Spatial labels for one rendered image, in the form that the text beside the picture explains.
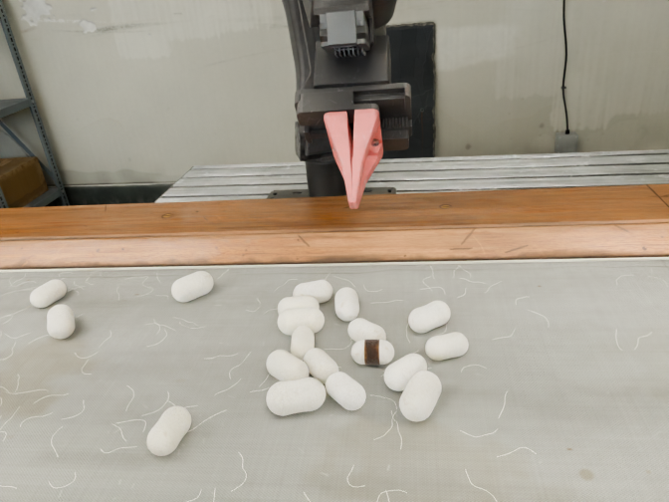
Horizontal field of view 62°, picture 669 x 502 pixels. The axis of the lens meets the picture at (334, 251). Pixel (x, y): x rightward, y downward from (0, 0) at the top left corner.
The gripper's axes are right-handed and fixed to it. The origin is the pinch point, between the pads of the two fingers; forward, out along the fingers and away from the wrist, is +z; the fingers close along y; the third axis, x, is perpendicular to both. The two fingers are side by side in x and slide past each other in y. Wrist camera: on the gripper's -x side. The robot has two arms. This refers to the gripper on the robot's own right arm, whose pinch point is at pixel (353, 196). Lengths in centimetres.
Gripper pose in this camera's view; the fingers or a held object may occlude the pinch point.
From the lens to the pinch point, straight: 48.1
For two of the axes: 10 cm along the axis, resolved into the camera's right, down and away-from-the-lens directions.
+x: 1.4, 3.8, 9.1
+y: 9.9, -0.3, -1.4
